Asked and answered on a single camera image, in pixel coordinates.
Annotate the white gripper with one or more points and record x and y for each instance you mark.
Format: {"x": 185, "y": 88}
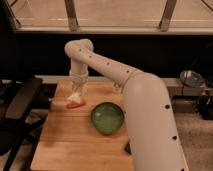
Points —
{"x": 79, "y": 79}

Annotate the white sponge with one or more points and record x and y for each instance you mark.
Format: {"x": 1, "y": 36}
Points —
{"x": 75, "y": 97}

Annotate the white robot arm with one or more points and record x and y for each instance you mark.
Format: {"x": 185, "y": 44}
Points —
{"x": 154, "y": 139}

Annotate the orange carrot toy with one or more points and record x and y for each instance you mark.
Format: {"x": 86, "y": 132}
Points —
{"x": 73, "y": 104}

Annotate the clear spray bottle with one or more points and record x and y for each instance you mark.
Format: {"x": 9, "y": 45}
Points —
{"x": 117, "y": 88}

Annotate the green bowl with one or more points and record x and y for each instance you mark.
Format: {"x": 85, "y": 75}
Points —
{"x": 107, "y": 118}

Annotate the black office chair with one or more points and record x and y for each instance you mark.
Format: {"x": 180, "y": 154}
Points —
{"x": 13, "y": 126}

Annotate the black phone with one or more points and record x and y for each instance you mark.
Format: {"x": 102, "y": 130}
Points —
{"x": 127, "y": 148}

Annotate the round metal dish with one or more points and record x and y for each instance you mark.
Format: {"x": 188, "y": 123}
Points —
{"x": 191, "y": 78}

